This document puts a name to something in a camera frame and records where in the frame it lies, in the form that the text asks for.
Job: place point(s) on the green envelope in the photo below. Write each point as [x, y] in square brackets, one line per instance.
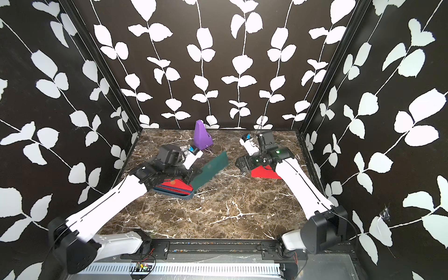
[210, 170]

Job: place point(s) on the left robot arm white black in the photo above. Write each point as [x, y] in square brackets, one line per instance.
[75, 241]

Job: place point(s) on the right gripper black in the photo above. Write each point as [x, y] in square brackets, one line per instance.
[247, 158]

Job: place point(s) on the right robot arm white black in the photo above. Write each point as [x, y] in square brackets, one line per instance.
[326, 224]

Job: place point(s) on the purple pyramid metronome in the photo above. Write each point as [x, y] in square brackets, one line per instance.
[202, 138]

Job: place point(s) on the black aluminium front rail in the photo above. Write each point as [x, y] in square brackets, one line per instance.
[280, 249]

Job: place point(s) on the small green circuit board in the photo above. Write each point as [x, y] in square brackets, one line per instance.
[142, 267]

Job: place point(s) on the white perforated cable tray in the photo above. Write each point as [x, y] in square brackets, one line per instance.
[189, 268]

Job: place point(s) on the red envelope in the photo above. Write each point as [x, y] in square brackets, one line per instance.
[178, 186]
[265, 172]

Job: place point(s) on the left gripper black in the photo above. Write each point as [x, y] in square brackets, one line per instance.
[191, 173]

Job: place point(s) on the teal plastic storage box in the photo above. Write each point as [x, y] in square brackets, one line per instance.
[171, 193]

